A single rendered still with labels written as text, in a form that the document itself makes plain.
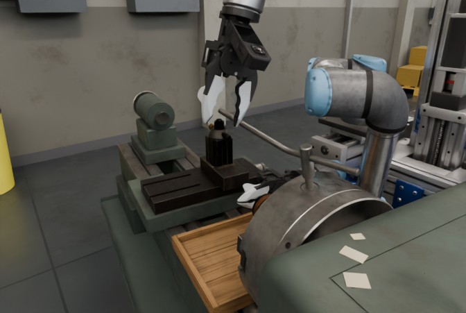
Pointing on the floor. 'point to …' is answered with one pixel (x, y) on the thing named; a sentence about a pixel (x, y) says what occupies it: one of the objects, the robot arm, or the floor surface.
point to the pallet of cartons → (412, 70)
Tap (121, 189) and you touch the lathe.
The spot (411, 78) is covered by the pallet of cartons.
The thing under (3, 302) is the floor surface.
